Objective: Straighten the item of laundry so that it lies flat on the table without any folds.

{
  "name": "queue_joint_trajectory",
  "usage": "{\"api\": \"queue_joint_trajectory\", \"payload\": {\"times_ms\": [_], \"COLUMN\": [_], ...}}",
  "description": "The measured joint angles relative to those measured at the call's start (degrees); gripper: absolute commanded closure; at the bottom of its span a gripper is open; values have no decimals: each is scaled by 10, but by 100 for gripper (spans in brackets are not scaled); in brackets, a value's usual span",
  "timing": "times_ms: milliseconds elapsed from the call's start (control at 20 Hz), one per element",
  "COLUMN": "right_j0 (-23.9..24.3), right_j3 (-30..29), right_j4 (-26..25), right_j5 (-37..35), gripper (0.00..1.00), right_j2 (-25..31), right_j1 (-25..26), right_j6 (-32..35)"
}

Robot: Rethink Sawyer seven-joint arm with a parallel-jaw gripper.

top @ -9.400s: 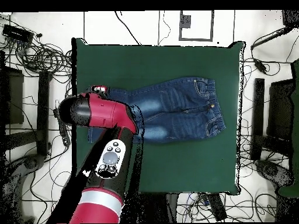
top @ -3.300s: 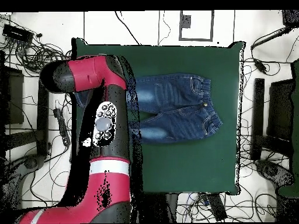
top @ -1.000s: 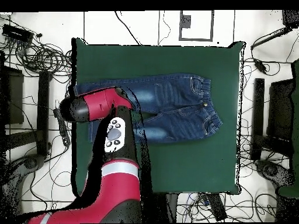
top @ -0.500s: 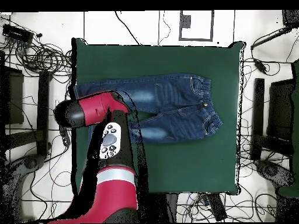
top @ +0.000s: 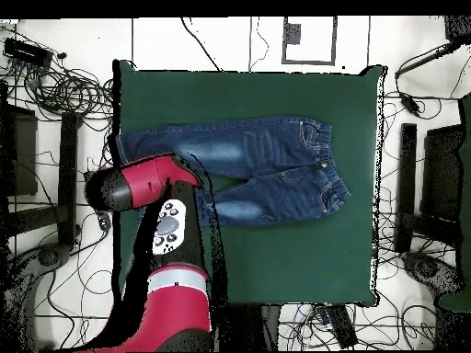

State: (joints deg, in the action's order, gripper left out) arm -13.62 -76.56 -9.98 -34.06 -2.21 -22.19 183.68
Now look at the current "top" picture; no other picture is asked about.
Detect blue denim jeans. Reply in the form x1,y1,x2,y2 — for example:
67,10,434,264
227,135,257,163
115,115,351,227

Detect black flat device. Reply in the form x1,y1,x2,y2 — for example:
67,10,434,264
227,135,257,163
326,303,359,349

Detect dark flat panel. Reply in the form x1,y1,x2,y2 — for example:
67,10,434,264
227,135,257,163
0,104,39,198
419,123,465,223

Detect dark green table cloth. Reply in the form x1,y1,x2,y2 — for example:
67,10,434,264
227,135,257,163
111,58,387,310

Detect black power strip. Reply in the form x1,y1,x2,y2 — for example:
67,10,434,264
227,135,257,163
83,169,112,232

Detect black stand bar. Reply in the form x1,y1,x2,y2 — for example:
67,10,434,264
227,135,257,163
394,122,419,254
56,110,79,246

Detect grey square plate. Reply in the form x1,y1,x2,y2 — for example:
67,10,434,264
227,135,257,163
283,22,303,46

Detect grey stand base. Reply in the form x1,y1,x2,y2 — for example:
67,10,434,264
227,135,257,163
401,251,465,295
36,243,72,268

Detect black power adapter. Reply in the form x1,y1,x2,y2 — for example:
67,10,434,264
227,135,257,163
398,91,422,117

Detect black rod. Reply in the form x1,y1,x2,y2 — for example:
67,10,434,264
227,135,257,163
394,40,463,79

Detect black electronics box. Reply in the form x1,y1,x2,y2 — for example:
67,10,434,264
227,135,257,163
2,37,54,71

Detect black corner box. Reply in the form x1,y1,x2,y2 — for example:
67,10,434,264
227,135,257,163
443,15,471,43

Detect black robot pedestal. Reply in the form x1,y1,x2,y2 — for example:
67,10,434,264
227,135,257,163
220,302,281,352

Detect grey rectangular frame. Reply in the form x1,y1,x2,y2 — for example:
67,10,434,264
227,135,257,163
281,16,338,66

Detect long black cable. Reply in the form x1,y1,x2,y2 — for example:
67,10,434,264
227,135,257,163
178,16,224,73

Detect tangled black cable coil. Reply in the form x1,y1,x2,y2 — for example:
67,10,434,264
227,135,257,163
21,60,115,122

